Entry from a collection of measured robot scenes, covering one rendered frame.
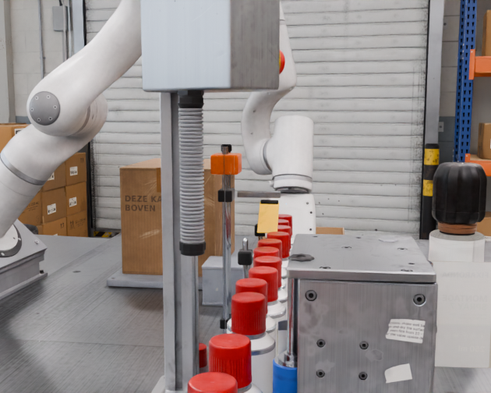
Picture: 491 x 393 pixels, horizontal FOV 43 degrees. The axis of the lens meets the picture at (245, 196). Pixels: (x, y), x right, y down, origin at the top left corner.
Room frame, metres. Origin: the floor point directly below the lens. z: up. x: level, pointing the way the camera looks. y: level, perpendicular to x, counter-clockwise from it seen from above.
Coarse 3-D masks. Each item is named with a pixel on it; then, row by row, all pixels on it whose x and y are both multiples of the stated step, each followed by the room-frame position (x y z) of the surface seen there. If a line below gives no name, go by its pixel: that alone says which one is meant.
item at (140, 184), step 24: (120, 168) 1.55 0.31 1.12; (144, 168) 1.54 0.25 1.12; (120, 192) 1.55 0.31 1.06; (144, 192) 1.54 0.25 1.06; (216, 192) 1.53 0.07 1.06; (144, 216) 1.54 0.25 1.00; (216, 216) 1.53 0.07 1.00; (144, 240) 1.54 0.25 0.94; (216, 240) 1.53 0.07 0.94; (144, 264) 1.54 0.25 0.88
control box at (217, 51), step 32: (160, 0) 0.85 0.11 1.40; (192, 0) 0.81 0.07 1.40; (224, 0) 0.77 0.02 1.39; (256, 0) 0.80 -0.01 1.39; (160, 32) 0.85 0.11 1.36; (192, 32) 0.81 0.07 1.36; (224, 32) 0.77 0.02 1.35; (256, 32) 0.80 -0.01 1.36; (160, 64) 0.85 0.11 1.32; (192, 64) 0.81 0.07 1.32; (224, 64) 0.77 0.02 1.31; (256, 64) 0.80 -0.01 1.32
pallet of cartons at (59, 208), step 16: (0, 128) 4.35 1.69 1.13; (16, 128) 4.40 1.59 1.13; (0, 144) 4.35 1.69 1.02; (80, 160) 5.30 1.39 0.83; (64, 176) 5.02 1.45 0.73; (80, 176) 5.29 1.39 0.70; (48, 192) 4.79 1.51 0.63; (64, 192) 5.03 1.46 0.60; (80, 192) 5.30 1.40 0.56; (32, 208) 4.55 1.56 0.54; (48, 208) 4.78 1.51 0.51; (64, 208) 5.01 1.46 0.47; (80, 208) 5.29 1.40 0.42; (32, 224) 4.55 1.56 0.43; (48, 224) 4.78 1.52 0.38; (64, 224) 5.01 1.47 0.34; (80, 224) 5.28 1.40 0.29
